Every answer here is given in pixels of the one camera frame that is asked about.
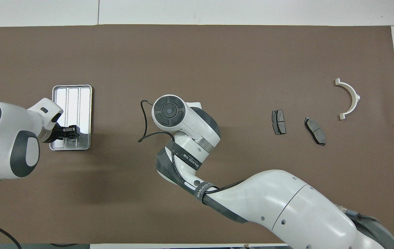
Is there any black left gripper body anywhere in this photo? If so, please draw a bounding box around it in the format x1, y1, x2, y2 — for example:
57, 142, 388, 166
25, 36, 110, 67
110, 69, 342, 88
43, 120, 67, 143

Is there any white curved plastic bracket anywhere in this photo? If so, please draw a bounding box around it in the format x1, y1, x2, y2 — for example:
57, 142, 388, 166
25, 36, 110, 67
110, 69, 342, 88
334, 78, 361, 120

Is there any rectangular dark brake pad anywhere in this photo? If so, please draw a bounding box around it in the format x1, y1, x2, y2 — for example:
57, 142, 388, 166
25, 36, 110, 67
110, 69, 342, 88
272, 110, 286, 135

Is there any brown table mat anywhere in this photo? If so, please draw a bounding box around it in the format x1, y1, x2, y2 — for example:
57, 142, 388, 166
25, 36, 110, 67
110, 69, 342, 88
0, 24, 394, 244

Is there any curved dark brake pad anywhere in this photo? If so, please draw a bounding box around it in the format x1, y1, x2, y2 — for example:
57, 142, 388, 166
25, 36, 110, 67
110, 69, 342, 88
304, 117, 326, 146

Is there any silver metal tray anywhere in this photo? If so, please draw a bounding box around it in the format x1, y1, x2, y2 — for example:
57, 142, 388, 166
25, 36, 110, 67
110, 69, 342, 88
49, 85, 93, 151

